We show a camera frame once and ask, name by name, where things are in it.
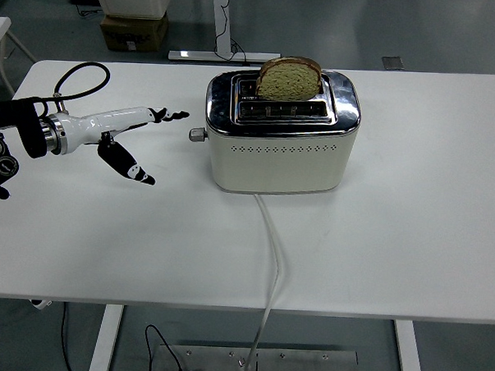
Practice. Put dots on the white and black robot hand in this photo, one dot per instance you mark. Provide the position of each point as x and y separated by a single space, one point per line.
106 122

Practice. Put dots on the grey toaster lever knob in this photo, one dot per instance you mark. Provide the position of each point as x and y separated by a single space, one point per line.
198 135

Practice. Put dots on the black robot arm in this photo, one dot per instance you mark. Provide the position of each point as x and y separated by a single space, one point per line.
26 122

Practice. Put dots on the cream and chrome toaster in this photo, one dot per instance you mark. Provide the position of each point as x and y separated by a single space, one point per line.
279 170

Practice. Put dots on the brown cardboard box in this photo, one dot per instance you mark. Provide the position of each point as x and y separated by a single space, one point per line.
133 33

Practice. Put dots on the white T-shaped desk stand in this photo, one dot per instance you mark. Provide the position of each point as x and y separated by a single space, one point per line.
221 28

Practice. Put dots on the brown bread slice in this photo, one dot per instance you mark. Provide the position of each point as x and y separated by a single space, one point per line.
291 82

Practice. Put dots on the small white and black device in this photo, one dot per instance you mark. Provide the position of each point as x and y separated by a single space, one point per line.
41 304

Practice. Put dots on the white table leg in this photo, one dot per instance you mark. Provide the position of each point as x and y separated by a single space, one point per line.
408 357
106 339

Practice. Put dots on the grey floor socket plate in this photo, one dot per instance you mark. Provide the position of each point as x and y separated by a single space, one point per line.
393 63

